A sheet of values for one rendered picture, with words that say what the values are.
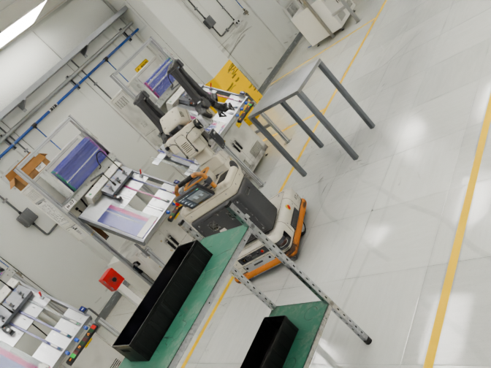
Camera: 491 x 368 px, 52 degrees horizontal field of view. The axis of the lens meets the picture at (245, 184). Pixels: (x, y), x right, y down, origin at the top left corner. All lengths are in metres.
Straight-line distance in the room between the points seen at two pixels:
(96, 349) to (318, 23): 5.86
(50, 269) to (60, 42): 2.93
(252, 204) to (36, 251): 3.21
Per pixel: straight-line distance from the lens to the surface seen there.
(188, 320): 2.18
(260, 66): 9.07
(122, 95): 5.71
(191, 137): 3.90
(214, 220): 3.85
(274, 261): 3.88
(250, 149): 5.91
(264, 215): 3.76
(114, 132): 6.99
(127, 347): 2.24
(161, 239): 4.97
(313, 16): 8.34
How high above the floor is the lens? 1.82
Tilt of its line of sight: 18 degrees down
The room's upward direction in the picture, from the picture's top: 45 degrees counter-clockwise
